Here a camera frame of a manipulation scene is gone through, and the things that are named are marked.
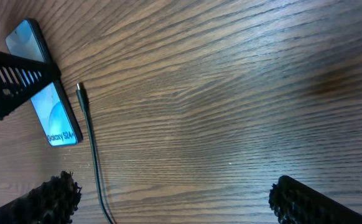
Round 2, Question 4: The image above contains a black USB charging cable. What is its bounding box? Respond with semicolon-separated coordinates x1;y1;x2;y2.
75;82;116;224

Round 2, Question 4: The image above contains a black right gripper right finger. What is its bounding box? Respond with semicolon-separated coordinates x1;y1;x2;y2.
269;175;362;224

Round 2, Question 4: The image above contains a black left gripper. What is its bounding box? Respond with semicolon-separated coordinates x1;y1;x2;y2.
0;52;61;119

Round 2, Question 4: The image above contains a blue Galaxy smartphone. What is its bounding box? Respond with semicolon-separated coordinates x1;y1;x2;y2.
6;19;83;147

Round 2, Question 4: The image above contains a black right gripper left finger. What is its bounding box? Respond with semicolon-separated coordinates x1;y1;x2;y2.
0;170;81;224

